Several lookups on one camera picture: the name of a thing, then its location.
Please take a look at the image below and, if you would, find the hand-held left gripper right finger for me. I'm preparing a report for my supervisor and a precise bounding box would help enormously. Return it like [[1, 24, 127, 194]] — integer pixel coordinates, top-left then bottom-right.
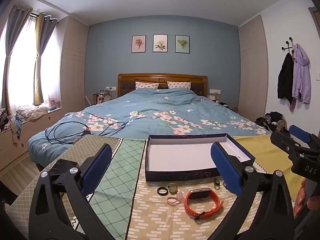
[[210, 141, 296, 240]]

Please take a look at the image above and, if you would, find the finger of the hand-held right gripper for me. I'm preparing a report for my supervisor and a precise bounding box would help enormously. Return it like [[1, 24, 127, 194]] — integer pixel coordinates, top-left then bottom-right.
[[288, 124, 320, 154], [270, 131, 303, 159]]

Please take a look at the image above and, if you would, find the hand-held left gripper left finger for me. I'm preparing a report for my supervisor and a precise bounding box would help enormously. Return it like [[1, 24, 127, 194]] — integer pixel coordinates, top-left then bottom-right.
[[29, 143, 113, 240]]

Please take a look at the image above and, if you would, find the dark blue shallow box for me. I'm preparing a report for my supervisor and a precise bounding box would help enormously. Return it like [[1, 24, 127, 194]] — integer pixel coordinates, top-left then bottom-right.
[[145, 134, 256, 182]]

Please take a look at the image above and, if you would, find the orange smartwatch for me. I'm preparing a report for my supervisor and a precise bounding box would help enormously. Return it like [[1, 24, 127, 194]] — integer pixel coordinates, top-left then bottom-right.
[[184, 187, 224, 220]]

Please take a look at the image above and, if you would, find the person's right hand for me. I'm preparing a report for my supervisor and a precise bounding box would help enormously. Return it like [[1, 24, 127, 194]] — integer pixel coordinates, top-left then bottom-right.
[[294, 179, 320, 218]]

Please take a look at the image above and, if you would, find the pile of dark clothes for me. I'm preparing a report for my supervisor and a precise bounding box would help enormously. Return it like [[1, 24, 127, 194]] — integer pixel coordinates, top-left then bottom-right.
[[254, 111, 291, 133]]

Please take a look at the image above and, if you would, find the black smartphone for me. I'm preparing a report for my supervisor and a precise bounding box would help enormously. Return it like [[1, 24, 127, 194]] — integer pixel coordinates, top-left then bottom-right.
[[49, 159, 79, 180]]

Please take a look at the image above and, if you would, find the black jacket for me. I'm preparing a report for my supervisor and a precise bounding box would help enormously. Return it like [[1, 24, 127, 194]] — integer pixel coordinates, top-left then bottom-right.
[[277, 52, 295, 105]]

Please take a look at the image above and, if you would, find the lilac jacket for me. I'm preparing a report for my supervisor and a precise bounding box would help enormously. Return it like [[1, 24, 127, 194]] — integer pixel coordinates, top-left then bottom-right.
[[291, 43, 312, 105]]

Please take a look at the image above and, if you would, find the patchwork patterned tablecloth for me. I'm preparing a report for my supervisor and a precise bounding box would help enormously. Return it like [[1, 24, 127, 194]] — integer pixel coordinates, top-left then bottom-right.
[[5, 135, 307, 240]]

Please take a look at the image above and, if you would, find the beige window bench cabinet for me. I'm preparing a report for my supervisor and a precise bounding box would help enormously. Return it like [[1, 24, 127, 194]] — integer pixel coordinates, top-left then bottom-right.
[[0, 107, 66, 166]]

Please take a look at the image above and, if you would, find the cluster of cosmetic bottles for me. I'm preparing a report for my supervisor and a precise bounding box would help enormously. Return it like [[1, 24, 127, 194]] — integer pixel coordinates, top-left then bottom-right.
[[92, 87, 113, 105]]

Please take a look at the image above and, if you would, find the beige built-in wardrobe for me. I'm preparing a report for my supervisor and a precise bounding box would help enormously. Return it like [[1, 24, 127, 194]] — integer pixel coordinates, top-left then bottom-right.
[[237, 14, 270, 124], [59, 16, 90, 114]]

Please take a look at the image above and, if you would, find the blue floral duvet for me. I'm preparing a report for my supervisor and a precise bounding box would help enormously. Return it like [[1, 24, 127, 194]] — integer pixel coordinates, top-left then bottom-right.
[[27, 88, 273, 164]]

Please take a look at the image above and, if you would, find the pile of light laundry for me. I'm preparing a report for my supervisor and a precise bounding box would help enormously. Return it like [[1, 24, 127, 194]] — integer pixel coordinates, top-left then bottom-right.
[[16, 106, 50, 120]]

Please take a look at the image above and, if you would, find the white heart print pillow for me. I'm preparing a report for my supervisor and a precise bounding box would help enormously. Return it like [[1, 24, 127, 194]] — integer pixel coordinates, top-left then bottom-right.
[[167, 81, 192, 90], [135, 81, 159, 90]]

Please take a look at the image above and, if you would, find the heap of mixed clothes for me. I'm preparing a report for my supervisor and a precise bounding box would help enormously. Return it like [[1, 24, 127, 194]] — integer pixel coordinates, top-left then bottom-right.
[[0, 107, 24, 143]]

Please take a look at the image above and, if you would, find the wooden bed headboard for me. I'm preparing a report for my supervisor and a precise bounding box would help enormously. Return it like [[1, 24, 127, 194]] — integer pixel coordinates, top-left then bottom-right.
[[118, 73, 208, 98]]

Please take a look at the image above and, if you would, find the yellow and grey curtain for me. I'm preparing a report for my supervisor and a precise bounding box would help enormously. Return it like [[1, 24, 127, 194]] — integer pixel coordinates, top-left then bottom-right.
[[33, 12, 58, 106]]

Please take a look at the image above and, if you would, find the green leaf framed picture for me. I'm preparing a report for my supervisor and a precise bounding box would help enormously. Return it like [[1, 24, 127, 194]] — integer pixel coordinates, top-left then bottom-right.
[[175, 35, 190, 54]]

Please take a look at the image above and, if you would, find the black charging cable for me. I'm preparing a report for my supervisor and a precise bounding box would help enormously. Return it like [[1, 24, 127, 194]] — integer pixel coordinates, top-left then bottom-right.
[[45, 121, 126, 146]]

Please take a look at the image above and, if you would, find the black wall coat hook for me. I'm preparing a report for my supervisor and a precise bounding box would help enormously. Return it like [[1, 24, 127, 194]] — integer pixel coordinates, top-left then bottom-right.
[[281, 37, 299, 55]]

